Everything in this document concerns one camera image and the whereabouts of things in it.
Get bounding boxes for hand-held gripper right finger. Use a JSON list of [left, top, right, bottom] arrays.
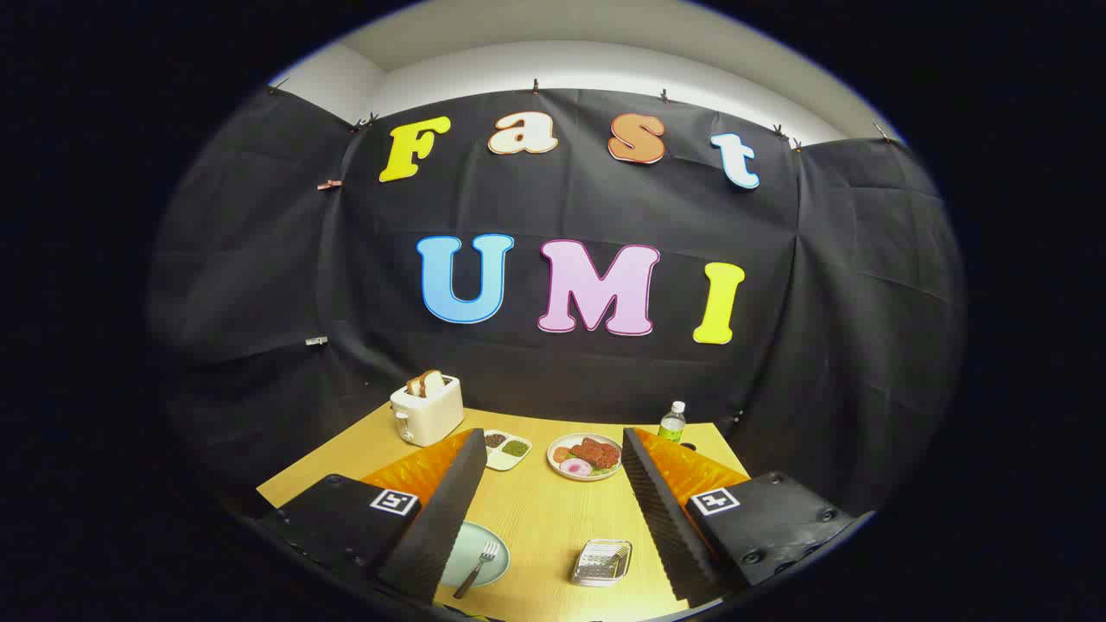
[[621, 426, 858, 608]]

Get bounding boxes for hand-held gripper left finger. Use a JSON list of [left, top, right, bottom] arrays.
[[257, 428, 489, 606]]

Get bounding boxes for wooden handle fork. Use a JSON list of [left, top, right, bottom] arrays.
[[453, 541, 500, 600]]

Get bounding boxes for mint green plate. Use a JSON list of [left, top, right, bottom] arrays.
[[439, 520, 512, 590]]

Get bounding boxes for white divided condiment dish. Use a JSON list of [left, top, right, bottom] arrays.
[[480, 429, 533, 472]]

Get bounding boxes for perforated metal basket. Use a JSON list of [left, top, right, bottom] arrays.
[[570, 539, 633, 588]]

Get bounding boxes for green lettuce leaf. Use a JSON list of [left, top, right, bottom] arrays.
[[568, 449, 619, 476]]

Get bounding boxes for cream white toaster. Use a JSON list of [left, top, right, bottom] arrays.
[[390, 376, 465, 447]]

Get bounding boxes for brown meat slices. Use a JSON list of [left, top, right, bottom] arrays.
[[570, 439, 621, 470]]

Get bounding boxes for white oval food plate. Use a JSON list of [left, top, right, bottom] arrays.
[[547, 433, 624, 481]]

